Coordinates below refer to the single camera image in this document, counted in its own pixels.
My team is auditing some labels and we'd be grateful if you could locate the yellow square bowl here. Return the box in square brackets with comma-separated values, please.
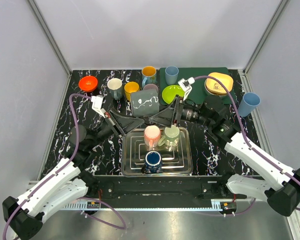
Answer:
[205, 72, 234, 96]

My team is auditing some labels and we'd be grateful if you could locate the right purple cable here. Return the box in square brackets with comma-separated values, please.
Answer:
[193, 75, 300, 217]

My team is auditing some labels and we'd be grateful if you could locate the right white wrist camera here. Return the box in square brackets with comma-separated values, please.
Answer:
[177, 77, 195, 101]

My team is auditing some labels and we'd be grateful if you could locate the light blue patterned mug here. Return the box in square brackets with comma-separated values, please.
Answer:
[141, 66, 157, 88]

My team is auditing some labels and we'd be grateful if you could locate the purple cable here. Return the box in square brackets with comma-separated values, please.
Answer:
[193, 75, 300, 217]
[2, 93, 127, 240]

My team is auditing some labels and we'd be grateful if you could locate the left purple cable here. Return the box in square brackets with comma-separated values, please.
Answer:
[2, 93, 127, 240]

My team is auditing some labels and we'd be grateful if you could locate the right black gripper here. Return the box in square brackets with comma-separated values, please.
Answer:
[149, 94, 213, 128]

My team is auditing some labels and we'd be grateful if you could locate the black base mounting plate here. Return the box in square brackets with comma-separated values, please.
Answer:
[86, 176, 245, 209]

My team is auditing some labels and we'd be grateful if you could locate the mauve pink mug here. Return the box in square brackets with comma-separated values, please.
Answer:
[143, 83, 159, 93]

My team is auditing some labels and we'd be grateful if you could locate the silver metal tray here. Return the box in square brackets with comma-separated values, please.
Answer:
[121, 127, 193, 177]

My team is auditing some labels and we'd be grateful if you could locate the left aluminium frame post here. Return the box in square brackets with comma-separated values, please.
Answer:
[26, 0, 72, 75]

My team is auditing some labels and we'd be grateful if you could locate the blue grey mug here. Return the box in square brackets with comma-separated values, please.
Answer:
[107, 78, 124, 100]

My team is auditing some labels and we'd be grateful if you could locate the light blue cup right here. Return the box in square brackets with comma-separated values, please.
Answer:
[238, 92, 261, 118]

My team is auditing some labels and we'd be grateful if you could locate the aluminium frame post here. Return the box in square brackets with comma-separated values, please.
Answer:
[242, 0, 291, 75]
[26, 0, 72, 75]

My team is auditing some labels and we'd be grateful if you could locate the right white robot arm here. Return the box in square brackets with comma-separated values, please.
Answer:
[149, 95, 300, 217]

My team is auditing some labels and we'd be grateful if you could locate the pink orange mug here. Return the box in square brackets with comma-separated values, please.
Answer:
[143, 125, 161, 151]

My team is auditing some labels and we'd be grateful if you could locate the grey bowl under yellow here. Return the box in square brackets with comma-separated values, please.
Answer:
[204, 78, 234, 97]

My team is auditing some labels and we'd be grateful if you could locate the front aluminium rail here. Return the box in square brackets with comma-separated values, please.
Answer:
[23, 179, 296, 212]

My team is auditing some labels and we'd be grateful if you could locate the orange red bowl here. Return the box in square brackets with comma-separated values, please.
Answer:
[78, 76, 98, 93]

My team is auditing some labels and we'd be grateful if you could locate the dark grey mug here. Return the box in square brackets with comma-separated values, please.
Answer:
[130, 89, 160, 117]

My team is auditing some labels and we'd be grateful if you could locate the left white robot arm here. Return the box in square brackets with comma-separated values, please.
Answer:
[2, 109, 144, 240]

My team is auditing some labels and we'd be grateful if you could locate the navy blue mug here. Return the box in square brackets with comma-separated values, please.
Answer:
[141, 150, 163, 174]

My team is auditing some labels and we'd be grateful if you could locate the right aluminium frame post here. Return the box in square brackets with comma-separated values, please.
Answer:
[242, 0, 291, 75]

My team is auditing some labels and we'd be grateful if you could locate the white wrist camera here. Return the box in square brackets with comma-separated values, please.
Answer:
[177, 77, 195, 101]
[91, 95, 106, 117]

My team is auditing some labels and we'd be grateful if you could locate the lime green plate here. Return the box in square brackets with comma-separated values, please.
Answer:
[161, 85, 185, 104]

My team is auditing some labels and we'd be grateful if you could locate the light green mug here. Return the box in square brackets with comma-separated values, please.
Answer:
[157, 125, 180, 151]

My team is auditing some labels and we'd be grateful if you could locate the light blue cup on mat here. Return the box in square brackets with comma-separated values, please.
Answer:
[165, 66, 179, 85]

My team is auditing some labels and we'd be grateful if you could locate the yellow ribbed mug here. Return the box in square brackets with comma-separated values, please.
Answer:
[124, 81, 140, 101]

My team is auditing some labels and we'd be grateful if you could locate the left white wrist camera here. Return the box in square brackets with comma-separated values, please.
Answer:
[91, 95, 106, 117]

